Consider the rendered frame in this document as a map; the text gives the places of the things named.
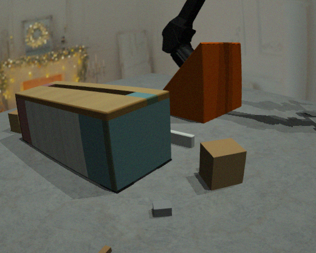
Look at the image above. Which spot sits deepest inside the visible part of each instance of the thin tan stick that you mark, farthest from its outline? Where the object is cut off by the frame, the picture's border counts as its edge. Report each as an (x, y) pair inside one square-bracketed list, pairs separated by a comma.
[(105, 249)]

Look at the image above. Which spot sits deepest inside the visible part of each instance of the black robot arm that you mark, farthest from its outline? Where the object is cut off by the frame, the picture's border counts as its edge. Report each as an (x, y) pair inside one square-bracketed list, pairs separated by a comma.
[(178, 33)]

